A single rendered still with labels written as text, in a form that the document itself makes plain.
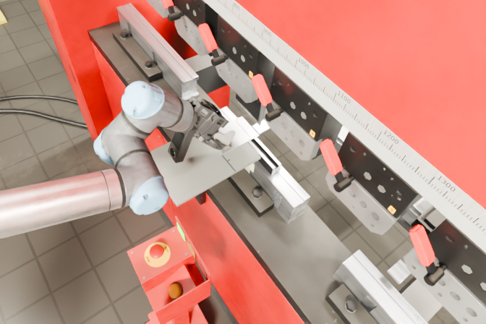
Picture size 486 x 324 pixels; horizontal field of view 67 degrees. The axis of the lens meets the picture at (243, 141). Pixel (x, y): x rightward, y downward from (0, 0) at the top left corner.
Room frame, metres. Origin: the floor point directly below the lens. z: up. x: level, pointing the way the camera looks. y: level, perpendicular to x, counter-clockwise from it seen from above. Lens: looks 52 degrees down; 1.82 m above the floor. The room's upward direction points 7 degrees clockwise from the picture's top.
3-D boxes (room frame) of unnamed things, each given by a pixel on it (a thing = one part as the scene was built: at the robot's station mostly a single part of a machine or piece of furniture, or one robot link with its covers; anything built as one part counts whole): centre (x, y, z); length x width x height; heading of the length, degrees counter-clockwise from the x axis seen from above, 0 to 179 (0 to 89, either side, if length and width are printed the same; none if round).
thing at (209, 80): (1.27, 0.02, 0.81); 0.64 x 0.08 x 0.14; 132
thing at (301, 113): (0.55, -0.12, 1.26); 0.15 x 0.09 x 0.17; 42
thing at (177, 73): (1.08, 0.36, 0.92); 0.50 x 0.06 x 0.10; 42
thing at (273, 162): (0.65, -0.03, 0.98); 0.20 x 0.03 x 0.03; 42
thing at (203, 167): (0.58, 0.10, 1.00); 0.26 x 0.18 x 0.01; 132
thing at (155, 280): (0.35, 0.16, 0.75); 0.20 x 0.16 x 0.18; 39
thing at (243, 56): (0.69, 0.01, 1.26); 0.15 x 0.09 x 0.17; 42
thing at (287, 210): (0.64, -0.04, 0.92); 0.39 x 0.06 x 0.10; 42
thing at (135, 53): (1.08, 0.44, 0.89); 0.30 x 0.05 x 0.03; 42
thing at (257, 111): (0.68, -0.01, 1.13); 0.10 x 0.02 x 0.10; 42
